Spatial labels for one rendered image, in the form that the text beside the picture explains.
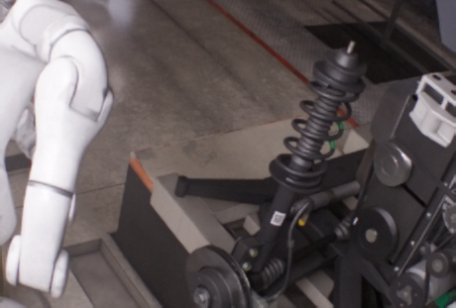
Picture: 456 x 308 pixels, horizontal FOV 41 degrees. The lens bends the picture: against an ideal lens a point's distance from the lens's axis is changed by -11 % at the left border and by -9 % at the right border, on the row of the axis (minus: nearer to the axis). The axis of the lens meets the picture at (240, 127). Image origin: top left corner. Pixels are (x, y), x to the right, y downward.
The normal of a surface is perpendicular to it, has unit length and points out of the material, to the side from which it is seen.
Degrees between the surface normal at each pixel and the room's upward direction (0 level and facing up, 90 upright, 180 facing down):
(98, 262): 0
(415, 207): 90
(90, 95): 74
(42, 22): 90
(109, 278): 0
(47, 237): 68
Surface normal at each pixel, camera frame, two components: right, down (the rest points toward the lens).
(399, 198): -0.78, 0.17
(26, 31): 0.57, 0.58
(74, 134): 0.76, 0.11
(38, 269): 0.10, 0.37
